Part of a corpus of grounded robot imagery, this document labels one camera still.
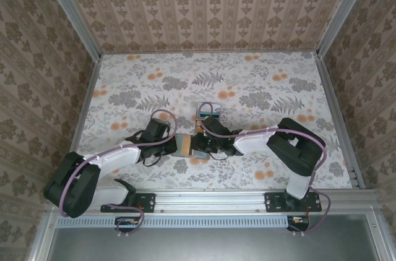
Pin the aluminium frame post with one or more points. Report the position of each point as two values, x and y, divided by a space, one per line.
71 13
343 10

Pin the orange plastic card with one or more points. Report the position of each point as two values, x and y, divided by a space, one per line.
185 146

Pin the aluminium side rail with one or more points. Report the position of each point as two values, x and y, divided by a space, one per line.
83 109
338 118

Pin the floral patterned table cover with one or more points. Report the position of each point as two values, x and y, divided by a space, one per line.
139 81

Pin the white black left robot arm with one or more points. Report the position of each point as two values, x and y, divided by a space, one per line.
117 157

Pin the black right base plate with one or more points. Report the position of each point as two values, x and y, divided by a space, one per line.
275 202

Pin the grey metal panel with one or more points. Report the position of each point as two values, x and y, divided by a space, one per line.
201 245

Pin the black connector box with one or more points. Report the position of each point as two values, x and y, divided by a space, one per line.
127 221
298 220

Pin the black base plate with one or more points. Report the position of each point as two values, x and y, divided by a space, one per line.
275 202
145 202

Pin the clear plastic tray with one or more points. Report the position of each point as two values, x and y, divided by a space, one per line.
218 107

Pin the aluminium mounting rail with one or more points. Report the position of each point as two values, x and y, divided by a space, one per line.
201 200

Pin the teal white card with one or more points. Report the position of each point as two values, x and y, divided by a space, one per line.
216 115

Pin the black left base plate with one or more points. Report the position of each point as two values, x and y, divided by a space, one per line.
145 202

